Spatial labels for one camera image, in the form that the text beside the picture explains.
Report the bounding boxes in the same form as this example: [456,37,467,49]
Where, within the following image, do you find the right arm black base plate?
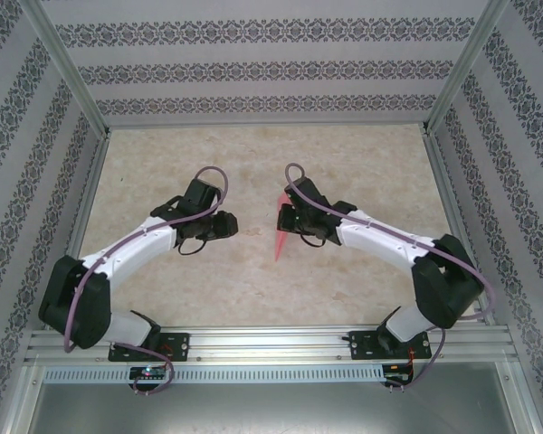
[347,329,433,362]

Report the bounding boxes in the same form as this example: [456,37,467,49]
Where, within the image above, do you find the right gripper thin black cable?
[298,232,328,249]

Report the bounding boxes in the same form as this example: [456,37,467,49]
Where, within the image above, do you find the slotted grey cable duct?
[43,364,386,383]

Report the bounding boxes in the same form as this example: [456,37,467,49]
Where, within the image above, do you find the left gripper thin black cable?
[176,237,209,258]

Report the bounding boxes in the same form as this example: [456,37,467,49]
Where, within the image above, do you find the aluminium mounting rail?
[24,323,519,365]

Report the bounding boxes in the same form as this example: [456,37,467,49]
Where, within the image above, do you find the pink paper sheet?
[273,193,296,263]

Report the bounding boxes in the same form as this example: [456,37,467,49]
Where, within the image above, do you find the aluminium frame post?
[20,0,112,137]
[423,0,510,135]

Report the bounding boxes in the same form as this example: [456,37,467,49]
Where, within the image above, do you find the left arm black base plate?
[108,332,191,363]

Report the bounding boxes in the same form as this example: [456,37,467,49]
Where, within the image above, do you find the aluminium side rail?
[423,133,497,325]
[44,133,112,329]

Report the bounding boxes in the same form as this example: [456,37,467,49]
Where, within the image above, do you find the gripper thin black cable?
[176,237,209,258]
[298,232,328,249]

